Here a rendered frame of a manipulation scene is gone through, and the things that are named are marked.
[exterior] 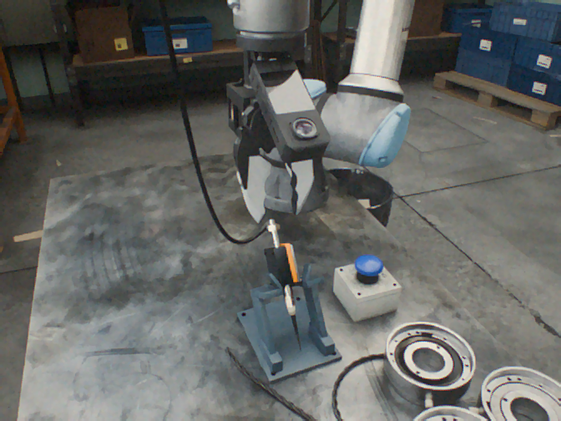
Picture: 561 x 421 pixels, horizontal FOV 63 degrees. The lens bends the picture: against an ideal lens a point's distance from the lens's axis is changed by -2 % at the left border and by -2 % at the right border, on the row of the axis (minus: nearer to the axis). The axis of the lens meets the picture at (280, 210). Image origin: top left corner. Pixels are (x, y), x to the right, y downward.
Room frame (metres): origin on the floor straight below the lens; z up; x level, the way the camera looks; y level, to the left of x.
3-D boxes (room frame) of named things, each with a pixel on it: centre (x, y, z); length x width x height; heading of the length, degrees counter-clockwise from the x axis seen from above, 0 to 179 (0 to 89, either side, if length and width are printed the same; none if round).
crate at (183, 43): (3.86, 0.83, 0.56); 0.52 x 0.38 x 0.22; 107
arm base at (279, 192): (0.85, -0.02, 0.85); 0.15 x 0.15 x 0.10
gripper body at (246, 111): (0.50, 0.01, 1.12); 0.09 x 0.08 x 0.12; 23
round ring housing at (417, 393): (0.38, -0.18, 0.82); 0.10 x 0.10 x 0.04
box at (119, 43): (3.65, 1.33, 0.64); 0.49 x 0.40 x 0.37; 115
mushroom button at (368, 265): (0.52, -0.12, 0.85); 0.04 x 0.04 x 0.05
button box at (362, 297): (0.53, -0.12, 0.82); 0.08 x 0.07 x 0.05; 20
